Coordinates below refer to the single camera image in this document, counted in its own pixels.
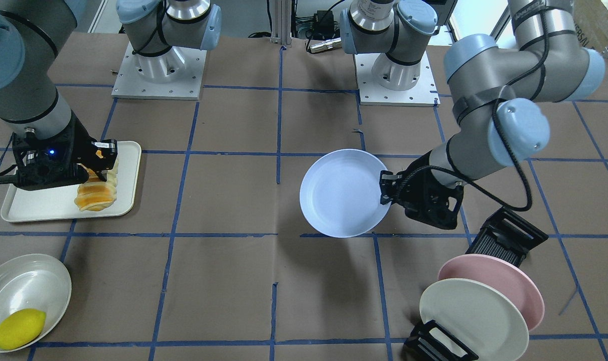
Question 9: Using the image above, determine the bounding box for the yellow lemon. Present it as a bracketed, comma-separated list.
[0, 308, 47, 351]

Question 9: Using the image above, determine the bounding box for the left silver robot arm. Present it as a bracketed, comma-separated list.
[339, 1, 606, 229]

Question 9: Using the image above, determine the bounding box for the blue round plate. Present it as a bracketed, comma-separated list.
[299, 149, 390, 238]

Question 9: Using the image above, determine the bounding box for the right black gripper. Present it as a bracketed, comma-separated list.
[12, 117, 118, 191]

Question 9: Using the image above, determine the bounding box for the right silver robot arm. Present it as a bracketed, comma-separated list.
[0, 1, 222, 191]

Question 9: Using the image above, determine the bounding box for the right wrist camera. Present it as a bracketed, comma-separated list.
[12, 138, 89, 191]

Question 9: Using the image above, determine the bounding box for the orange striped bread loaf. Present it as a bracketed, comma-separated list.
[73, 158, 120, 211]

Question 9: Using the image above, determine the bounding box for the cream round plate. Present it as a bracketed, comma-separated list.
[0, 254, 72, 353]

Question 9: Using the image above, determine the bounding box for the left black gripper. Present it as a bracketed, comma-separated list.
[379, 153, 463, 229]

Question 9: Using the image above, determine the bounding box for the aluminium frame post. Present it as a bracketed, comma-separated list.
[269, 0, 294, 48]

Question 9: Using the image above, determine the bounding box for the black dish rack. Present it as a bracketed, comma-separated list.
[403, 209, 548, 360]

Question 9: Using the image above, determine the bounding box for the pink plate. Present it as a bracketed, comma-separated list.
[437, 254, 545, 331]

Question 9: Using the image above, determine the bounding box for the white rectangular tray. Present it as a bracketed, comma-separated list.
[1, 141, 141, 223]

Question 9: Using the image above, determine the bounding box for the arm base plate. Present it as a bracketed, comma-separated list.
[112, 45, 208, 101]
[354, 53, 440, 107]

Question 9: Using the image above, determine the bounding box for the cream plate in rack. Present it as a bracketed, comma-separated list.
[419, 278, 529, 360]

